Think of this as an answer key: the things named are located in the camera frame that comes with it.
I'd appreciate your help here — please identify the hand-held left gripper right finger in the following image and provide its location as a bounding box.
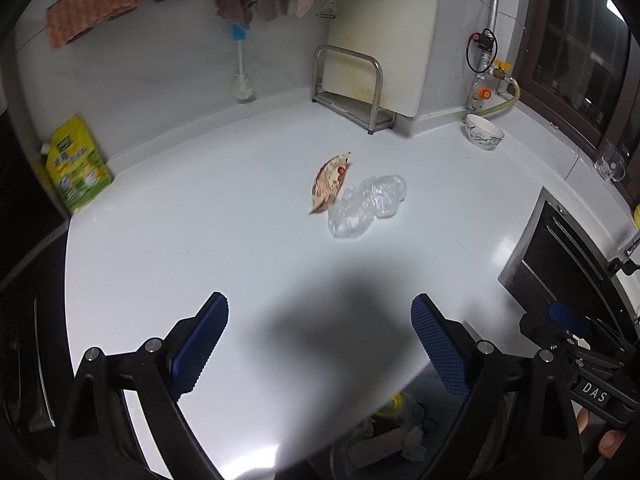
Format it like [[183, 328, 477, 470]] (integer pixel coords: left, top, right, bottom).
[[411, 294, 586, 480]]

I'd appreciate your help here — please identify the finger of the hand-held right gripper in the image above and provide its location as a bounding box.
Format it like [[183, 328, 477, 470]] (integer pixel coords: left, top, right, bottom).
[[547, 301, 640, 358], [520, 312, 576, 357]]

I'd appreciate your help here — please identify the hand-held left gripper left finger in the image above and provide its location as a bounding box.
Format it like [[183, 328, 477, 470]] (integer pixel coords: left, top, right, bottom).
[[55, 291, 230, 480]]

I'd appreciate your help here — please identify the yellow plastic lid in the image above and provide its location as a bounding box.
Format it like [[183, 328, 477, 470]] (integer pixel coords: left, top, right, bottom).
[[375, 394, 404, 419]]

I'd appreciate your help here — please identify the grey perforated trash bin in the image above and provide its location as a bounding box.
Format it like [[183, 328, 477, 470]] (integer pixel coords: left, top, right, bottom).
[[330, 360, 501, 480]]

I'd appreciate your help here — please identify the clear plastic bag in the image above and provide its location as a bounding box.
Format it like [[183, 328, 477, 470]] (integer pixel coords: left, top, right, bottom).
[[327, 174, 408, 240]]

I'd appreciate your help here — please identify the red patterned snack wrapper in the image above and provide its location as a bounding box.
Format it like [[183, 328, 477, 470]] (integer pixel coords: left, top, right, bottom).
[[309, 151, 352, 216]]

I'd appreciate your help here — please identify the person's right hand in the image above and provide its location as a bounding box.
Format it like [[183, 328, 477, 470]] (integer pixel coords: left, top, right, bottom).
[[575, 407, 627, 461]]

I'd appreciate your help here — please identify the black sink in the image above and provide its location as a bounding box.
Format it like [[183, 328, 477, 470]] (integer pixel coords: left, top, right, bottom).
[[498, 187, 640, 343]]

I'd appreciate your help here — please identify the glass mug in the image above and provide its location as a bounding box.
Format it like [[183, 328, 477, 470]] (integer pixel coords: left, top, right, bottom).
[[594, 139, 627, 184]]

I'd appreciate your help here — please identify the black stove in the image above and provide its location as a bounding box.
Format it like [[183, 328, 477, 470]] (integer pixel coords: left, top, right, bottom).
[[0, 105, 71, 463]]

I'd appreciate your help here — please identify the white patterned bowl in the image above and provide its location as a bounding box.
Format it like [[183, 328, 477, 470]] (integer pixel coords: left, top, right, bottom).
[[465, 113, 506, 151]]

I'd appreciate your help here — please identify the green yellow detergent pouch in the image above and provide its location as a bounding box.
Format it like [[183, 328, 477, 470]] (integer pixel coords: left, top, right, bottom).
[[42, 114, 114, 215]]

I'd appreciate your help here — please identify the white blue dish brush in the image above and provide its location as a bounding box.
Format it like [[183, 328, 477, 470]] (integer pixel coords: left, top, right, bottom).
[[231, 24, 256, 104]]

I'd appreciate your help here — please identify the metal cutting board rack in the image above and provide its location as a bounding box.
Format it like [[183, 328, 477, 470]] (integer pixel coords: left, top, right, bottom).
[[311, 44, 399, 136]]

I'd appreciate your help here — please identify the grey metal pipe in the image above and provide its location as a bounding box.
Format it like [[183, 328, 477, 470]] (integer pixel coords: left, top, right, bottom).
[[482, 0, 504, 81]]

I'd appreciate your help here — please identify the white cutting board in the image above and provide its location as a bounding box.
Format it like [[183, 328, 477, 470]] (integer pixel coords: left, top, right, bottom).
[[320, 0, 444, 119]]

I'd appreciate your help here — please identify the dark window frame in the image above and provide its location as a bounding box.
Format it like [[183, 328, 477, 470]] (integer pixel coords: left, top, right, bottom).
[[515, 0, 640, 161]]

